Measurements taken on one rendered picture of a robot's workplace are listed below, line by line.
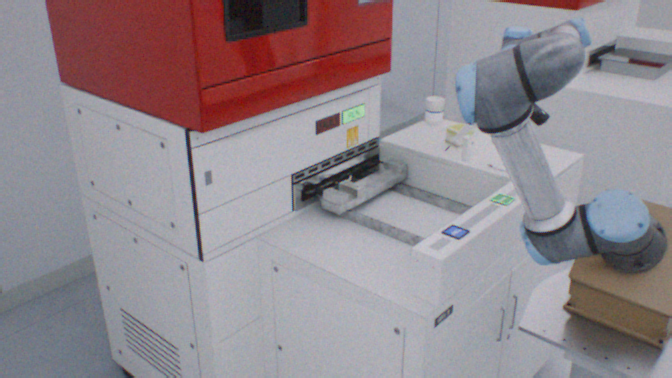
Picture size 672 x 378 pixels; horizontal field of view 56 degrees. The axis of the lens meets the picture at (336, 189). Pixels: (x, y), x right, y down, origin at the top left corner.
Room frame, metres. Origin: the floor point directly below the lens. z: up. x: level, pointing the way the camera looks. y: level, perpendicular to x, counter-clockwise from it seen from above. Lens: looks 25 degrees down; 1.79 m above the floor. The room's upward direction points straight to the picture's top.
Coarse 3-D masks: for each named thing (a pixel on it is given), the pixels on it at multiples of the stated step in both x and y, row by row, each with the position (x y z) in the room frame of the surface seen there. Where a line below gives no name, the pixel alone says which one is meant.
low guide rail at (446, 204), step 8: (400, 184) 2.03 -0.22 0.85; (400, 192) 2.02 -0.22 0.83; (408, 192) 2.00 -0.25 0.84; (416, 192) 1.98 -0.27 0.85; (424, 192) 1.97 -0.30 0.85; (424, 200) 1.96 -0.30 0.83; (432, 200) 1.93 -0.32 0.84; (440, 200) 1.91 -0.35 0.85; (448, 200) 1.91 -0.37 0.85; (448, 208) 1.89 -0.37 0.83; (456, 208) 1.87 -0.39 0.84; (464, 208) 1.85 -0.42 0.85
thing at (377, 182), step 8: (376, 176) 2.04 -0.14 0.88; (384, 176) 2.04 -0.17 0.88; (392, 176) 2.04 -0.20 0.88; (400, 176) 2.05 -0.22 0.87; (360, 184) 1.97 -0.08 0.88; (368, 184) 1.97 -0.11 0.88; (376, 184) 1.97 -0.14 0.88; (384, 184) 1.98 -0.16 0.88; (392, 184) 2.01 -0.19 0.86; (368, 192) 1.91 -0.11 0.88; (376, 192) 1.95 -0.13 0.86; (352, 200) 1.85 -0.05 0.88; (360, 200) 1.88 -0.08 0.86; (328, 208) 1.84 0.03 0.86; (336, 208) 1.81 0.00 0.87; (344, 208) 1.82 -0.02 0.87
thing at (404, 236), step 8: (344, 216) 1.84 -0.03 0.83; (352, 216) 1.81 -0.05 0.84; (360, 216) 1.80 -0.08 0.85; (368, 216) 1.80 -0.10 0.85; (360, 224) 1.79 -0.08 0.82; (368, 224) 1.77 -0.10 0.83; (376, 224) 1.75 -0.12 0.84; (384, 224) 1.74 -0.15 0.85; (384, 232) 1.73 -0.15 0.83; (392, 232) 1.71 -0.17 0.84; (400, 232) 1.69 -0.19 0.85; (408, 232) 1.69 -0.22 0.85; (400, 240) 1.69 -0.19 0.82; (408, 240) 1.67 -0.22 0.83; (416, 240) 1.65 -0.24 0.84
